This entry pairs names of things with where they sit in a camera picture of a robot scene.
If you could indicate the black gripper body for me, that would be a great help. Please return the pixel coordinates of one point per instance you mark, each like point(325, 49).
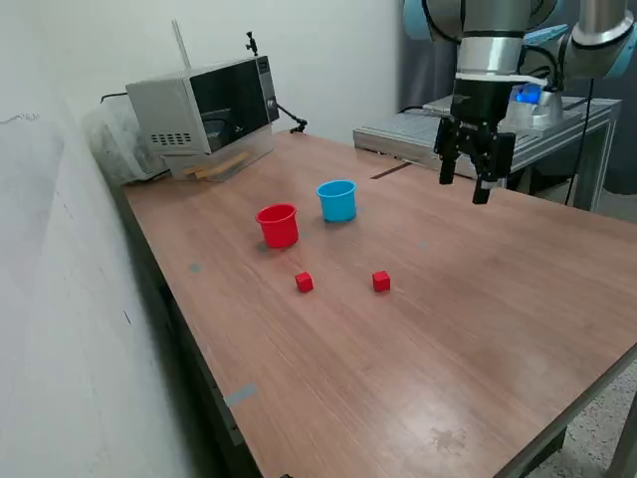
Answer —
point(482, 104)

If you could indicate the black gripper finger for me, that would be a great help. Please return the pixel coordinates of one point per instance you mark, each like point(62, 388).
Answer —
point(495, 159)
point(446, 169)

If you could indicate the aluminium robot base stand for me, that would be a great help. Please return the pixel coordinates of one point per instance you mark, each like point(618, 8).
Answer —
point(398, 134)

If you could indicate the black strip on table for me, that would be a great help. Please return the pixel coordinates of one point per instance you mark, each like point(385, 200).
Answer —
point(390, 171)

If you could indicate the grey curtain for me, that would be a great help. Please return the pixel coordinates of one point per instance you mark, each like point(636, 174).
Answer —
point(423, 74)

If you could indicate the blue plastic cup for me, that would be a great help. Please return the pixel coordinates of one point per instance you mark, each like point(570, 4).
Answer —
point(338, 206)

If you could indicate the red cube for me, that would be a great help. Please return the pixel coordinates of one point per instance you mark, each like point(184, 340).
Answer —
point(381, 281)
point(303, 282)

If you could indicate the small blue-grey tape piece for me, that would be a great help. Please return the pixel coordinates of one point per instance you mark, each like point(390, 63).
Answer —
point(194, 267)
point(261, 247)
point(303, 234)

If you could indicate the red plastic cup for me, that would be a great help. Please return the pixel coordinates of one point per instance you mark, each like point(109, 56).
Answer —
point(278, 231)

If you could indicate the clear plastic container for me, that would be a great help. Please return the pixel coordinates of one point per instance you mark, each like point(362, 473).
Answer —
point(249, 144)

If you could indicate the long light wooden stick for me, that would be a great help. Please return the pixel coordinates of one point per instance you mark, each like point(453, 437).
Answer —
point(219, 164)

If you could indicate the short light wooden piece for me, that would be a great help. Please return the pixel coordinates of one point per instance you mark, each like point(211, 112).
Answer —
point(201, 174)

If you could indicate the silver microwave oven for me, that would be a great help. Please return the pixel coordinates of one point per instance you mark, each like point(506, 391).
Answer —
point(164, 109)

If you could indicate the thin white rod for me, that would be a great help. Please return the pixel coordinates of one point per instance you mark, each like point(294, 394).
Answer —
point(181, 45)

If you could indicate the long blue-grey tape strip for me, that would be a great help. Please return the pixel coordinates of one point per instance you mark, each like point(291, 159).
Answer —
point(240, 394)

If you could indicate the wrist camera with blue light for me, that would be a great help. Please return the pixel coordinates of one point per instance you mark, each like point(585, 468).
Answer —
point(527, 93)

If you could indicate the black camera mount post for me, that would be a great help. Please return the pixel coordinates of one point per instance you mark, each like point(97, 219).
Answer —
point(253, 44)

